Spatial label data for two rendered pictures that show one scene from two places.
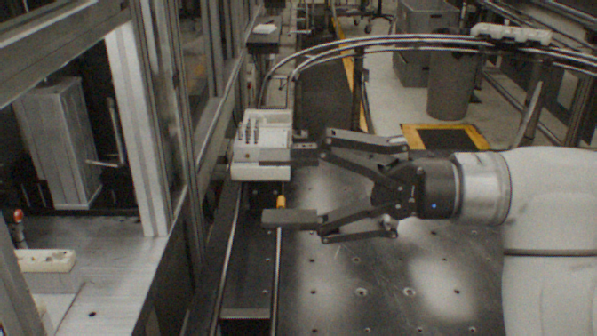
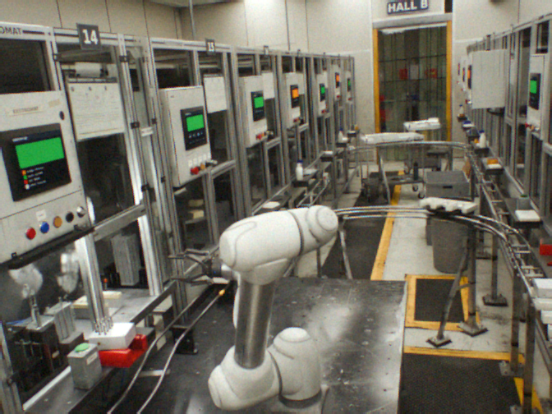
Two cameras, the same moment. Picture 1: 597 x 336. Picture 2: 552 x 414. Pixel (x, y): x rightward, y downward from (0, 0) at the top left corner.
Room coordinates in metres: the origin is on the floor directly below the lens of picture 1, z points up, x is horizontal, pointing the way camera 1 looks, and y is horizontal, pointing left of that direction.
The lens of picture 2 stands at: (-1.19, -0.93, 1.82)
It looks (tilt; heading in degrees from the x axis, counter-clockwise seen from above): 15 degrees down; 17
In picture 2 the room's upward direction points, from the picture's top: 5 degrees counter-clockwise
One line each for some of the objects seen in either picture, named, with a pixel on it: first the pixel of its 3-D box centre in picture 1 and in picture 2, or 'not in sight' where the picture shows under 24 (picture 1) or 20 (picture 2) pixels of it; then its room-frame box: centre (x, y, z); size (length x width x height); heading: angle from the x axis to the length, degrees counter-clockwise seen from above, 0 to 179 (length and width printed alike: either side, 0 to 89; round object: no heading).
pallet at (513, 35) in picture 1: (509, 38); (446, 208); (2.38, -1.05, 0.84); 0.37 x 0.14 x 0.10; 58
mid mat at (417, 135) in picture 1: (455, 155); (438, 299); (2.70, -1.00, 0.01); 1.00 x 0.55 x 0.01; 0
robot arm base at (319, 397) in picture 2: not in sight; (301, 390); (0.36, -0.48, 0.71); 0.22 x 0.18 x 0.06; 0
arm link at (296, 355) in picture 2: not in sight; (294, 360); (0.34, -0.48, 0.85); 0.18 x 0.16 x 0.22; 133
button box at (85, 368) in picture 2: not in sight; (83, 365); (0.02, 0.14, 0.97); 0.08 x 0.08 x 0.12; 0
